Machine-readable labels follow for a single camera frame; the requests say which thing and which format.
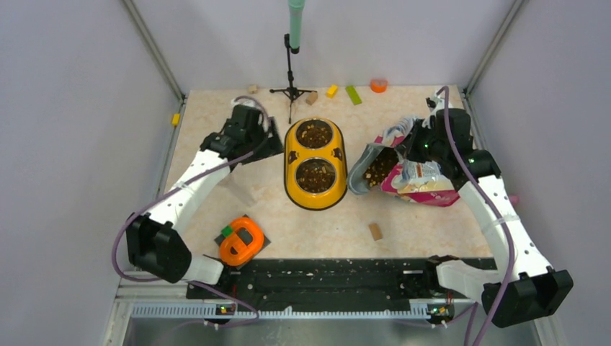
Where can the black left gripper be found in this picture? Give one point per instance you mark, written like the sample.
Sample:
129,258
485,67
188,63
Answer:
267,140

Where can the green microphone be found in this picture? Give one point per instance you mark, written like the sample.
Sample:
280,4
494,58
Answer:
296,8

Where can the black tripod stand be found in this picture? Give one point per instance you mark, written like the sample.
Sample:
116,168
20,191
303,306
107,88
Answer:
291,91

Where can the yellow double pet bowl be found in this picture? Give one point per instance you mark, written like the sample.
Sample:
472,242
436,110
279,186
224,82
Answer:
315,164

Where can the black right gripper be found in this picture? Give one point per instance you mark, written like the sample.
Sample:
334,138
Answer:
416,145

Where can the orange tape roll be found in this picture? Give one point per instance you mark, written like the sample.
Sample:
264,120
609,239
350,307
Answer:
378,85

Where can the yellow block on frame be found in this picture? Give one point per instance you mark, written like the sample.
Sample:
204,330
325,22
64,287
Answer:
175,119

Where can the wooden block near tripod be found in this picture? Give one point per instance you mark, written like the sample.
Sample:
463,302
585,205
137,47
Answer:
311,98

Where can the pink blue pet food bag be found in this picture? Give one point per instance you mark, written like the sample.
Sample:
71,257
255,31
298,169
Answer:
381,168

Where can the green lego brick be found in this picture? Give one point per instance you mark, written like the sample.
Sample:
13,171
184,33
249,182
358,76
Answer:
353,95

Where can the small green block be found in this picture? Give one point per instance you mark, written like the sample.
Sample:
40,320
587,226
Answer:
227,231

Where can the clear plastic scoop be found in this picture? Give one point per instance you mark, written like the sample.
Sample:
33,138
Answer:
239,191

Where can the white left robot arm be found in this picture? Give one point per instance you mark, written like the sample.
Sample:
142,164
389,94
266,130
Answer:
154,234

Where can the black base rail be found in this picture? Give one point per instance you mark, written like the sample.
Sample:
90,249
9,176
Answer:
332,285

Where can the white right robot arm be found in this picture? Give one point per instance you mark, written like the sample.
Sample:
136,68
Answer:
524,286

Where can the wooden block near bag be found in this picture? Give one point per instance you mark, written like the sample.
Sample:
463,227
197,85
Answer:
375,231

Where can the yellow toy block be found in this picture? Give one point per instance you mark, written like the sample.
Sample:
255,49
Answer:
331,91

